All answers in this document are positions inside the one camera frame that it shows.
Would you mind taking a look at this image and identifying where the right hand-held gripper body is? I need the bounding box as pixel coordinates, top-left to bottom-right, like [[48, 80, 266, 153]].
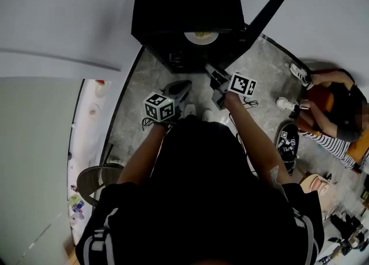
[[212, 72, 258, 111]]

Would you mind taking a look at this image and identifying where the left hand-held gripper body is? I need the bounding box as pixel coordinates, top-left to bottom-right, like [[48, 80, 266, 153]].
[[142, 87, 186, 123]]

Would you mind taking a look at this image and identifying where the white round plate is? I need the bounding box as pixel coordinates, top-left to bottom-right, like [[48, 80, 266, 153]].
[[183, 31, 219, 46]]

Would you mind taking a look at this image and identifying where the person's left forearm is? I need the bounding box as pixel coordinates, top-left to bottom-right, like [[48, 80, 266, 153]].
[[116, 122, 168, 186]]

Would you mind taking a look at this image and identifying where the person's right forearm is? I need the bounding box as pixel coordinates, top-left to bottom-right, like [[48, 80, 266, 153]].
[[223, 92, 289, 186]]

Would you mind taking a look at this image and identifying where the white cup with red top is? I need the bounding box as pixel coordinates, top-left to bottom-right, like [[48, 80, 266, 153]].
[[94, 79, 109, 99]]

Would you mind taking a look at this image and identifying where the long white ledge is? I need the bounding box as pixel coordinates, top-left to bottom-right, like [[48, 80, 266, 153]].
[[67, 79, 112, 244]]

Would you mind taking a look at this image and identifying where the dark wicker chair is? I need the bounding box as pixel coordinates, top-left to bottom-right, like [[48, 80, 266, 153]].
[[76, 144, 125, 209]]

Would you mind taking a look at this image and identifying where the person's black striped clothing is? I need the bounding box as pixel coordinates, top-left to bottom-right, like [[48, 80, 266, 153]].
[[74, 113, 325, 265]]

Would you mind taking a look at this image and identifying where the black white striped cloth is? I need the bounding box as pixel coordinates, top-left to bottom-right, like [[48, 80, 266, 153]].
[[298, 130, 358, 169]]

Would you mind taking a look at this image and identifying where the seated person in striped trousers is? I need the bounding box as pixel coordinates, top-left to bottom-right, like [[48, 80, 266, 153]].
[[296, 85, 369, 166]]

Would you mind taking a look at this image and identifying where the brown cardboard box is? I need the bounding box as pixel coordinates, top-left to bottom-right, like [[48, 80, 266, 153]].
[[65, 237, 80, 265]]

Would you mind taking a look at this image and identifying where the black equipment pile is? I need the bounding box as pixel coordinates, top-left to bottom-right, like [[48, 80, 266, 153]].
[[330, 213, 361, 236]]

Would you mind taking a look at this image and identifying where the black cable loop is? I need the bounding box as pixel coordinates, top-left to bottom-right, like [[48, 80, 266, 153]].
[[141, 116, 158, 132]]

